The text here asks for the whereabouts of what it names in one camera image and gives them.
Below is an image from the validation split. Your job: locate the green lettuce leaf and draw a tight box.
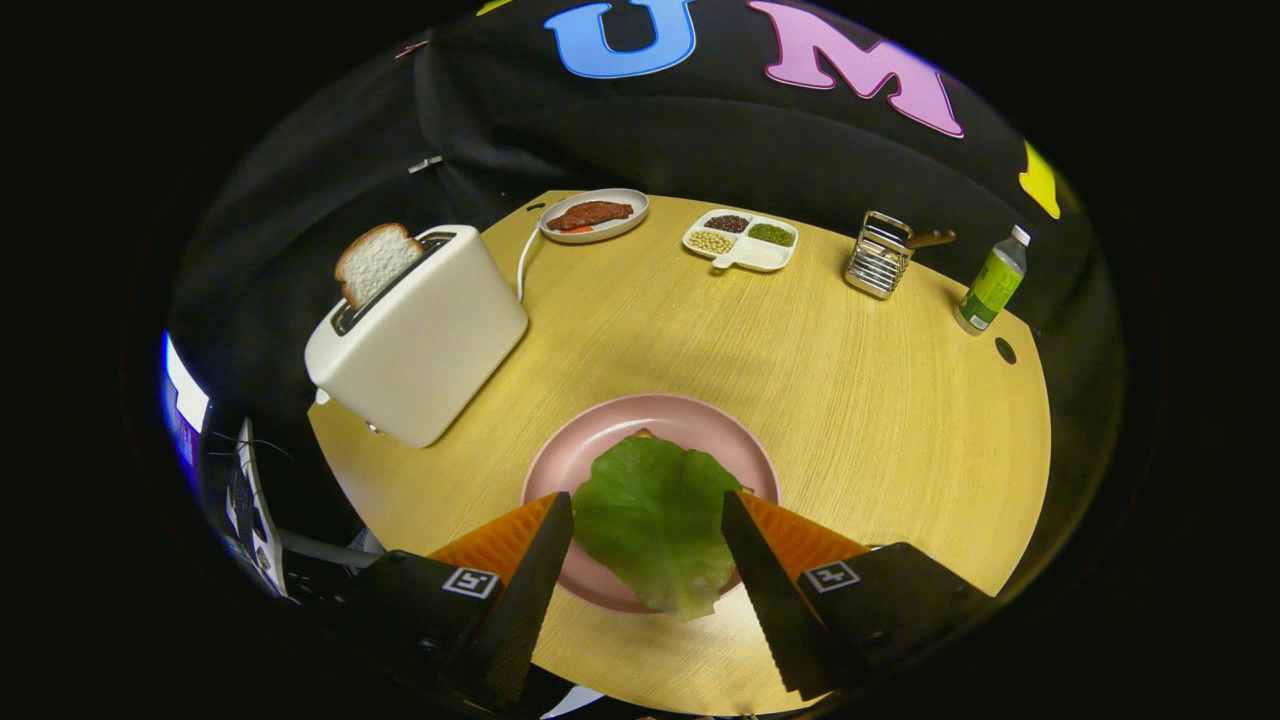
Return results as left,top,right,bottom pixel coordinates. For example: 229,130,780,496
571,434,745,621

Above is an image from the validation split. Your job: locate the metal wire utensil holder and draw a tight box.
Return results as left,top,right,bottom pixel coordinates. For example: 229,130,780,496
844,211,913,300

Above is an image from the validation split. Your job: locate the green label drink bottle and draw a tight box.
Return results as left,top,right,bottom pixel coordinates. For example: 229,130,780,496
954,225,1031,335

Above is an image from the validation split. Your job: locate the pink round plate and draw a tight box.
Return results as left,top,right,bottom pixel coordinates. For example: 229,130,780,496
521,393,781,614

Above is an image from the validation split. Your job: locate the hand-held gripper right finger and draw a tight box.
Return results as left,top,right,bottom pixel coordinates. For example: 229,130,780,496
720,489,993,701

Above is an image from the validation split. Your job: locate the bright lit screen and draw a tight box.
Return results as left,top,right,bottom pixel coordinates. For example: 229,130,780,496
162,333,212,471

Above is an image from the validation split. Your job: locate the white divided bean tray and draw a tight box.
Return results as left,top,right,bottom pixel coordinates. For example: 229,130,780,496
682,208,799,273

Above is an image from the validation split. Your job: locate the white oval steak plate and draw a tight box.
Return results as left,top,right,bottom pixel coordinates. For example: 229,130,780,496
539,188,650,245

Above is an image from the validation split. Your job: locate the white toaster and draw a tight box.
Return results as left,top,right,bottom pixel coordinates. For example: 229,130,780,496
305,224,529,449

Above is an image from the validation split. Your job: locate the brown steak piece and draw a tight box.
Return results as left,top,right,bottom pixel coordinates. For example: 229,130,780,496
547,201,635,233

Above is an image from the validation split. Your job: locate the white bread slice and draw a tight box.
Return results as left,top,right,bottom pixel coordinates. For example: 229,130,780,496
334,223,425,311

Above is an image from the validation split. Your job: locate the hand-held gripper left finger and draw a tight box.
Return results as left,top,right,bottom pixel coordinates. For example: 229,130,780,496
340,491,576,713

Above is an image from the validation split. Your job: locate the white toaster power cord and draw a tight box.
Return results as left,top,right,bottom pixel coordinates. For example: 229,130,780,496
516,222,547,303

